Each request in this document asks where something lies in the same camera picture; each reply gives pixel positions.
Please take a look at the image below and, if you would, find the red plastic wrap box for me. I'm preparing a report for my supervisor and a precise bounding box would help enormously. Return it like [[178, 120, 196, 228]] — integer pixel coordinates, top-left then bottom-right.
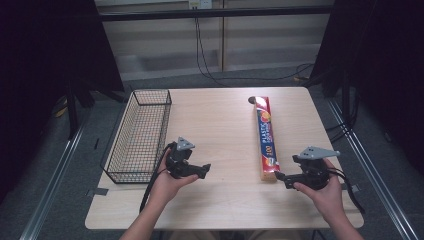
[[253, 96, 281, 182]]

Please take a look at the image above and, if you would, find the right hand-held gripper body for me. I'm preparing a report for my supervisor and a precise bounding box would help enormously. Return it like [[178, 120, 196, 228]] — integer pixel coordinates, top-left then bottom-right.
[[292, 145, 341, 191]]

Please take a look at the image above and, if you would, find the metal floor rail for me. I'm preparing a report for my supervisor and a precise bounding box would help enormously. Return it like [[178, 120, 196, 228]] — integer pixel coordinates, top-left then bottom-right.
[[327, 99, 420, 240], [19, 126, 86, 240]]

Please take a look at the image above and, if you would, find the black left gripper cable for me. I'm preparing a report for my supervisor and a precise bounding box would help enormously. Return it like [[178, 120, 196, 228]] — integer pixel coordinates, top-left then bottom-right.
[[139, 142, 176, 214]]

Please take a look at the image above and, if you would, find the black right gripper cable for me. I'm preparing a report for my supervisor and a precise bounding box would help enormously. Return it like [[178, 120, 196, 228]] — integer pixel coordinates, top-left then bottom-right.
[[327, 167, 366, 215]]

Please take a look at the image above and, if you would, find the black floor cable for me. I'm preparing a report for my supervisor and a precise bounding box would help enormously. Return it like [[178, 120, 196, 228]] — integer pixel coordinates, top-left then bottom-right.
[[324, 99, 360, 144]]

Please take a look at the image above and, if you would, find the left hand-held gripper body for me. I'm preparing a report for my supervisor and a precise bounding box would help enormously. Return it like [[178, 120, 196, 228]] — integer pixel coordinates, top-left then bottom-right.
[[165, 136, 196, 179]]

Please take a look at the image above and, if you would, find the black wire basket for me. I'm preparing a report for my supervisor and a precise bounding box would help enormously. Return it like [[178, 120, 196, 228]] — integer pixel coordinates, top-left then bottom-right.
[[100, 88, 173, 185]]

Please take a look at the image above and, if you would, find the black horizontal bar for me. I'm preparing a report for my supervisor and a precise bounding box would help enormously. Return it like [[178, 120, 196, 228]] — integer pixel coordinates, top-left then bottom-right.
[[99, 5, 334, 23]]

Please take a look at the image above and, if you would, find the person's left hand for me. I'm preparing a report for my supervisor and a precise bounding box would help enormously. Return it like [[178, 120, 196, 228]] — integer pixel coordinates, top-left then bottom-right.
[[147, 149, 200, 205]]

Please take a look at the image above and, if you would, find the person's right hand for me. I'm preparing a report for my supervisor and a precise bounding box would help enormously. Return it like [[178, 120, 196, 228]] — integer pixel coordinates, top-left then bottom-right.
[[293, 158, 347, 224]]

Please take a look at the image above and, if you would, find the grey tape strip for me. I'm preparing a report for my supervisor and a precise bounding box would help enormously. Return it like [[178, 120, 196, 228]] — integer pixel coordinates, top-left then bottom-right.
[[85, 187, 110, 197], [341, 183, 361, 194]]

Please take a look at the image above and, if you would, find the black wall cable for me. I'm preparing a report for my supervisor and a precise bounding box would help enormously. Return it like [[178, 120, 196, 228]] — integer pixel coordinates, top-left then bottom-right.
[[194, 16, 315, 88]]

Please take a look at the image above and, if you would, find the black curtain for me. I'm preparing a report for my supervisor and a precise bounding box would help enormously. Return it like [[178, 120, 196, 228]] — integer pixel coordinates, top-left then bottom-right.
[[0, 0, 126, 204], [308, 0, 424, 174]]

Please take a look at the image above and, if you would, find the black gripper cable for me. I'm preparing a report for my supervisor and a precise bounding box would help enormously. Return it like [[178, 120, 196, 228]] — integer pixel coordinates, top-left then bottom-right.
[[327, 167, 366, 215], [139, 142, 176, 214]]

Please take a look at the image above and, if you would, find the white wall socket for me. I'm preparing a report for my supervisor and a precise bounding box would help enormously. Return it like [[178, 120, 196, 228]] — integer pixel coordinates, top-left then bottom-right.
[[188, 0, 213, 10]]

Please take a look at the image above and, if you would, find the black metal stand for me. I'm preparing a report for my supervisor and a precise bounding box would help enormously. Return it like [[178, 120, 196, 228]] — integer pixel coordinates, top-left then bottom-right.
[[65, 78, 126, 141]]

